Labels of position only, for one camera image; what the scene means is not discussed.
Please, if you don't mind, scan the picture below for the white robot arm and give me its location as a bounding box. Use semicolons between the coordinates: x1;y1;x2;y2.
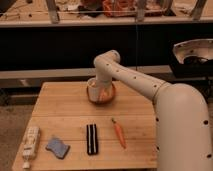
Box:
94;50;213;171

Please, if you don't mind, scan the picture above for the orange ceramic bowl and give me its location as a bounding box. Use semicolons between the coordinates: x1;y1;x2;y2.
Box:
88;84;116;104

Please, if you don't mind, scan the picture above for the black striped eraser block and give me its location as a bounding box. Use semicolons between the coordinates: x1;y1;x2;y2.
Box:
86;124;99;155

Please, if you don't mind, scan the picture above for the wooden table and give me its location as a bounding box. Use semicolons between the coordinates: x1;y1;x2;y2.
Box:
11;80;158;171

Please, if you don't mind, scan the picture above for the orange toy carrot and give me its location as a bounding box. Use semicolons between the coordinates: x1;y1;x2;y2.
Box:
112;118;126;148

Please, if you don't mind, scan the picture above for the orange object on shelf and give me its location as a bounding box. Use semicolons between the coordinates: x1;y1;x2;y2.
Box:
102;0;165;17

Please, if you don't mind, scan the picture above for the blue sponge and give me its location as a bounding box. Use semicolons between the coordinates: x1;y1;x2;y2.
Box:
45;137;70;160

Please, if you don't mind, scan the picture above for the white tube bottle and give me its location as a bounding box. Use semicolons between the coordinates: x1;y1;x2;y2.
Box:
22;126;41;171

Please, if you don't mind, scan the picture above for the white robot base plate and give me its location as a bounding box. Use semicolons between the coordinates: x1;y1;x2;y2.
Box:
172;38;213;64

